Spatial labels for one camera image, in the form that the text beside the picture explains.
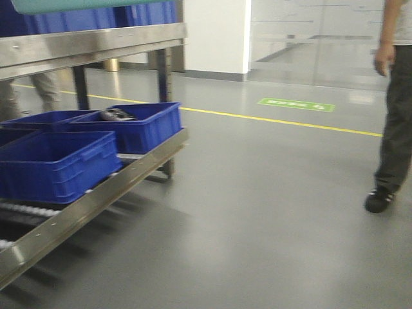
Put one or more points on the light blue plastic bin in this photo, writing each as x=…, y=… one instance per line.
x=32, y=7

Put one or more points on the blue crate upper left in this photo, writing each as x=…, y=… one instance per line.
x=16, y=24

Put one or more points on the person in beige trousers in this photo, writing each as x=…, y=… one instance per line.
x=47, y=88

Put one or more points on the blue crate with snack bag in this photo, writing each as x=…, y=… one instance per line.
x=55, y=121

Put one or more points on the blue crate front lower shelf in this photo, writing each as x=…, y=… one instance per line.
x=57, y=167

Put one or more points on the blue crate shelf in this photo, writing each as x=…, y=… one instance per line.
x=138, y=128
x=57, y=167

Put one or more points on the stainless steel shelf rack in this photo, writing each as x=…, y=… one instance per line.
x=29, y=54

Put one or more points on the blue crate back lower shelf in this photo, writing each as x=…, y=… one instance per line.
x=138, y=128

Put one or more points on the person in dark trousers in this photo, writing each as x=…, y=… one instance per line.
x=393, y=56

